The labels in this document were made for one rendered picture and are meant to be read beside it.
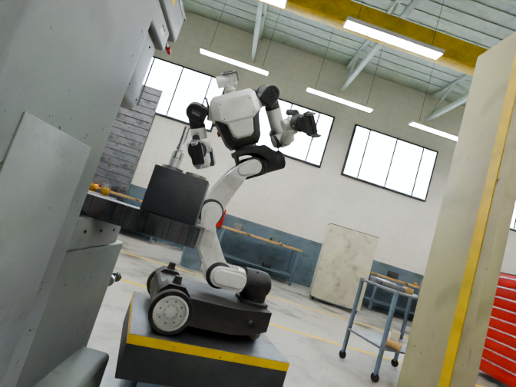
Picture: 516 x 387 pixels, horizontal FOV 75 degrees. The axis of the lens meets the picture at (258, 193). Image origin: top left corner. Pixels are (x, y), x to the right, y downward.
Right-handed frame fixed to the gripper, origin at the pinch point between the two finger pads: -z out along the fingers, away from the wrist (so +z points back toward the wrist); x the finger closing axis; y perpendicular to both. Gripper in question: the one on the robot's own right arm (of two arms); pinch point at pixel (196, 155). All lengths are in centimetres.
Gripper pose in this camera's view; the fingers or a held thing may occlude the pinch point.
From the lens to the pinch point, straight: 152.3
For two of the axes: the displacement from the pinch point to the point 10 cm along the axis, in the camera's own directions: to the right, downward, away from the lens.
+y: 9.8, -1.6, 0.8
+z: -1.3, -3.0, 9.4
